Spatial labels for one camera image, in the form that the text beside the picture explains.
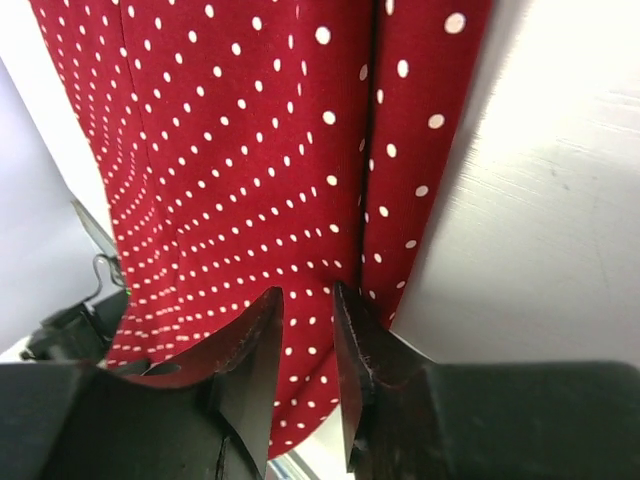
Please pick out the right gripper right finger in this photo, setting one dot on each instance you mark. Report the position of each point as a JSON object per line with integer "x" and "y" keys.
{"x": 388, "y": 418}

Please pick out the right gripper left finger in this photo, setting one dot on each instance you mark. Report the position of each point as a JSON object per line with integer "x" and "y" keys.
{"x": 213, "y": 417}

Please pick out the red polka dot skirt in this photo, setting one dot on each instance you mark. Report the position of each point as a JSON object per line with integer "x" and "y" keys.
{"x": 249, "y": 144}

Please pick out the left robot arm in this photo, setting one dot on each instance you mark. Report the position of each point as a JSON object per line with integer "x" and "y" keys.
{"x": 84, "y": 331}

